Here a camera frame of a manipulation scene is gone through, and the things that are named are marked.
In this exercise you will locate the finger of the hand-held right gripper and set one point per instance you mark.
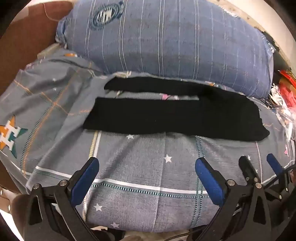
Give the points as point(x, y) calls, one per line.
point(247, 168)
point(275, 164)

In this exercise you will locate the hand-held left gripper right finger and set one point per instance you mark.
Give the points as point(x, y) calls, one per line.
point(209, 182)

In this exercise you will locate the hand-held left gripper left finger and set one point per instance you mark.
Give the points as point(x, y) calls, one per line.
point(86, 179)

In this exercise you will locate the black pants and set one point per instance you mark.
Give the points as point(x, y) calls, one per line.
point(161, 115)

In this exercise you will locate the grey printed bed sheet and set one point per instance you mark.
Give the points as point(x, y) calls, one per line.
point(138, 166)

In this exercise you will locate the pile of colourful clutter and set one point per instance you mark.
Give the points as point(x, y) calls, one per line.
point(285, 97)

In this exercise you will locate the blue striped pillow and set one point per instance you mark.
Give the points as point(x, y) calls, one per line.
point(173, 46)

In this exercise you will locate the brown wooden headboard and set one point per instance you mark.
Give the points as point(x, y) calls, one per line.
point(27, 30)

